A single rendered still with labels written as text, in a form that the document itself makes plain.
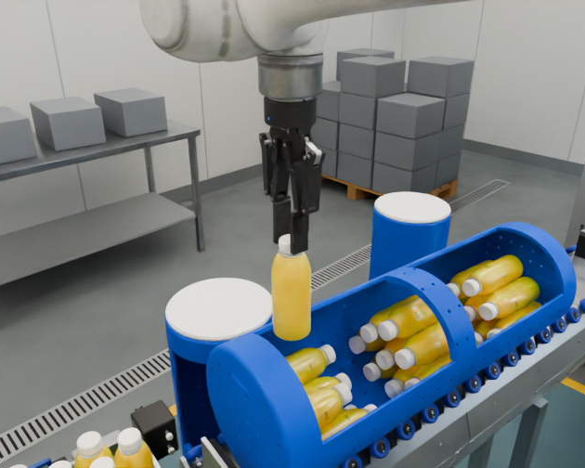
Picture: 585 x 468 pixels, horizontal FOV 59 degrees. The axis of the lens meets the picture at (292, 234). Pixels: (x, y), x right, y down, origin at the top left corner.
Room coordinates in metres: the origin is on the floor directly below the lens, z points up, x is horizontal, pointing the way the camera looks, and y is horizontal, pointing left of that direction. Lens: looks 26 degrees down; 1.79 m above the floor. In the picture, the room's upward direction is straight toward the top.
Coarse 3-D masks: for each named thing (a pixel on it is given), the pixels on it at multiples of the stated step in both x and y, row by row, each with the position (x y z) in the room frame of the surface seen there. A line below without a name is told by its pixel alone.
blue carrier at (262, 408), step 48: (480, 240) 1.28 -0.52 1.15; (528, 240) 1.19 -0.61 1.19; (384, 288) 1.07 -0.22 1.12; (432, 288) 0.90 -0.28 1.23; (576, 288) 1.08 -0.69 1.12; (240, 336) 0.76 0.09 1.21; (336, 336) 0.98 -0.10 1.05; (528, 336) 0.98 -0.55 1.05; (240, 384) 0.68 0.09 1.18; (288, 384) 0.64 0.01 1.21; (384, 384) 0.92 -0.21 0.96; (432, 384) 0.76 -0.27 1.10; (240, 432) 0.68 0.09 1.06; (288, 432) 0.58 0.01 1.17; (384, 432) 0.70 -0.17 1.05
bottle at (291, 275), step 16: (288, 256) 0.72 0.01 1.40; (304, 256) 0.73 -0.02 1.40; (272, 272) 0.73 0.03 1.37; (288, 272) 0.71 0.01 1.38; (304, 272) 0.72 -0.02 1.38; (272, 288) 0.73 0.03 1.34; (288, 288) 0.71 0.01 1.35; (304, 288) 0.71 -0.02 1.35; (272, 304) 0.73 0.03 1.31; (288, 304) 0.71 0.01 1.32; (304, 304) 0.71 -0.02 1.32; (288, 320) 0.71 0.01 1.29; (304, 320) 0.71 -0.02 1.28; (288, 336) 0.71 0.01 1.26; (304, 336) 0.71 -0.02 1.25
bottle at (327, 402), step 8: (312, 392) 0.72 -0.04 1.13; (320, 392) 0.71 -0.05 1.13; (328, 392) 0.72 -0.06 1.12; (336, 392) 0.73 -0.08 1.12; (312, 400) 0.69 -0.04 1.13; (320, 400) 0.70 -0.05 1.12; (328, 400) 0.70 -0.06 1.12; (336, 400) 0.71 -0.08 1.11; (320, 408) 0.68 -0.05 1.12; (328, 408) 0.69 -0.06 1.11; (336, 408) 0.70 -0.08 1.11; (320, 416) 0.67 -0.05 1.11; (328, 416) 0.68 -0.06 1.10; (336, 416) 0.70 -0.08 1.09; (320, 424) 0.67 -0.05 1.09
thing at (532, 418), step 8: (544, 400) 1.21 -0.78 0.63; (528, 408) 1.21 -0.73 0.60; (536, 408) 1.19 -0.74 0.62; (544, 408) 1.20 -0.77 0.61; (528, 416) 1.20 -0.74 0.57; (536, 416) 1.19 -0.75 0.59; (520, 424) 1.22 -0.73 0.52; (528, 424) 1.20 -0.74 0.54; (536, 424) 1.18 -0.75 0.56; (520, 432) 1.21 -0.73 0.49; (528, 432) 1.19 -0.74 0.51; (536, 432) 1.19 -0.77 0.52; (520, 440) 1.21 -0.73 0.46; (528, 440) 1.19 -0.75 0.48; (536, 440) 1.20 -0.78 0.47; (520, 448) 1.20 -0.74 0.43; (528, 448) 1.18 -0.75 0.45; (512, 456) 1.22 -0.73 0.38; (520, 456) 1.20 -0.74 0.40; (528, 456) 1.19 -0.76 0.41; (512, 464) 1.21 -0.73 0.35; (520, 464) 1.19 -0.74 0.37; (528, 464) 1.20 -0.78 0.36
